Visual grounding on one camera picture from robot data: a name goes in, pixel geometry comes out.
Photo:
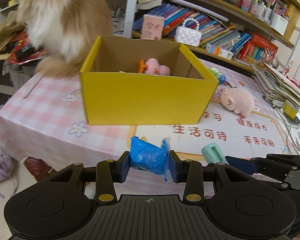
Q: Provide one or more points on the fluffy orange white cat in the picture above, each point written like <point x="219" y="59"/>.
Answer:
<point x="65" y="25"/>

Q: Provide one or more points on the large pink plush pig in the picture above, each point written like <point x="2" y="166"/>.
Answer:
<point x="240" y="102"/>

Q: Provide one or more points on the stack of papers and notebooks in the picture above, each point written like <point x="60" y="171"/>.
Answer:
<point x="277" y="87"/>

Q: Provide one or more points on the red black package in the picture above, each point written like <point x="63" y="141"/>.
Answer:
<point x="25" y="50"/>

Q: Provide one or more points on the small pink plush toy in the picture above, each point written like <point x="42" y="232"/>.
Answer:
<point x="155" y="67"/>

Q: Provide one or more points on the white cup of pens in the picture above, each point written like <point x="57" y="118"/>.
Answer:
<point x="118" y="22"/>

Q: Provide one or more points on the pink cartoon cylinder holder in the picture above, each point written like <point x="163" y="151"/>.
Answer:
<point x="152" y="27"/>

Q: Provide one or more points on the yellow tape roll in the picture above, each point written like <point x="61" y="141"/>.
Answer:
<point x="290" y="108"/>

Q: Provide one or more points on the thin grey stick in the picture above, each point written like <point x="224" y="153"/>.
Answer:
<point x="31" y="87"/>

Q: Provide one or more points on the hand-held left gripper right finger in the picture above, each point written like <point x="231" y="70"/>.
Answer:
<point x="174" y="168"/>

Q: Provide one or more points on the mint green toothed clip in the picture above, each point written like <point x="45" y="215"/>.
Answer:
<point x="211" y="155"/>

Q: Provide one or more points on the wooden bookshelf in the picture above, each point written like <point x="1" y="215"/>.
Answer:
<point x="215" y="1"/>

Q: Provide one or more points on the long row of colourful books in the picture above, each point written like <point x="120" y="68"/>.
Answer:
<point x="215" y="37"/>

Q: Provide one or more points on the yellow cardboard box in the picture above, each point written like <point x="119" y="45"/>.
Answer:
<point x="145" y="100"/>

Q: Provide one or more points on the cartoon wall sticker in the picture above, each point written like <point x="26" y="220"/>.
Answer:
<point x="289" y="68"/>

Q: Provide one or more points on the white storage bin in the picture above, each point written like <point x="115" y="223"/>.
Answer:
<point x="278" y="25"/>

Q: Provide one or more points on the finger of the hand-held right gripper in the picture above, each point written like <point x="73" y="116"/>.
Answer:
<point x="287" y="161"/>
<point x="240" y="166"/>

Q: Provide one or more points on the pink printed tablecloth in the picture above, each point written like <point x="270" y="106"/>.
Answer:
<point x="65" y="120"/>

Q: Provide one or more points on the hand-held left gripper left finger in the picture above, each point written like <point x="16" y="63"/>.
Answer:
<point x="123" y="167"/>

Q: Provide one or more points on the white rolled tube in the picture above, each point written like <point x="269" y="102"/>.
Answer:
<point x="200" y="8"/>

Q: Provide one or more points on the blue plastic packet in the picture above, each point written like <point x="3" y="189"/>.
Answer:
<point x="147" y="160"/>

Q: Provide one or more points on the brown fuzzy cloth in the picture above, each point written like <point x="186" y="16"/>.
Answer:
<point x="5" y="35"/>

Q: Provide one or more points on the green blue capsule toy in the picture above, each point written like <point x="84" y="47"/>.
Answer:
<point x="218" y="76"/>

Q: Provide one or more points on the orange white medicine box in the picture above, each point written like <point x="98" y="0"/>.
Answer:
<point x="218" y="51"/>

